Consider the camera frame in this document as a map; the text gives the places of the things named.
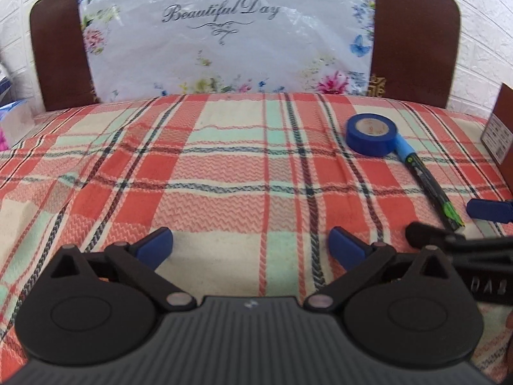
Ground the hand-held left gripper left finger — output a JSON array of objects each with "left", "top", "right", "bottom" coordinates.
[{"left": 48, "top": 227, "right": 198, "bottom": 314}]

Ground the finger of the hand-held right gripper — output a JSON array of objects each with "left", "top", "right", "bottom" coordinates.
[
  {"left": 466, "top": 198, "right": 513, "bottom": 224},
  {"left": 405, "top": 221, "right": 513, "bottom": 268}
]

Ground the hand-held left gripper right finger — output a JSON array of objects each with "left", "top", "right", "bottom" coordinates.
[{"left": 304, "top": 227, "right": 455, "bottom": 314}]

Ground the black marker with blue cap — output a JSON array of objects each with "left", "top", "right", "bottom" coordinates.
[{"left": 394, "top": 135, "right": 466, "bottom": 232}]

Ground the brown box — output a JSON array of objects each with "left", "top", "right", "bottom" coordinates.
[{"left": 480, "top": 83, "right": 513, "bottom": 192}]

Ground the blue tape roll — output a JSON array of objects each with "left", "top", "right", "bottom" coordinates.
[{"left": 345, "top": 113, "right": 402, "bottom": 158}]

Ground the plaid blanket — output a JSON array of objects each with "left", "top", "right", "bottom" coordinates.
[{"left": 0, "top": 92, "right": 513, "bottom": 385}]

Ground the brown wooden headboard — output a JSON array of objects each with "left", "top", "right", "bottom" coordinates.
[{"left": 29, "top": 0, "right": 461, "bottom": 113}]

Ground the floral tissue pack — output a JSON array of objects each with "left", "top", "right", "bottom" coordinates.
[{"left": 0, "top": 98, "right": 35, "bottom": 147}]

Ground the floral plastic bedding bag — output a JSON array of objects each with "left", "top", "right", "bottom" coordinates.
[{"left": 78, "top": 0, "right": 380, "bottom": 103}]

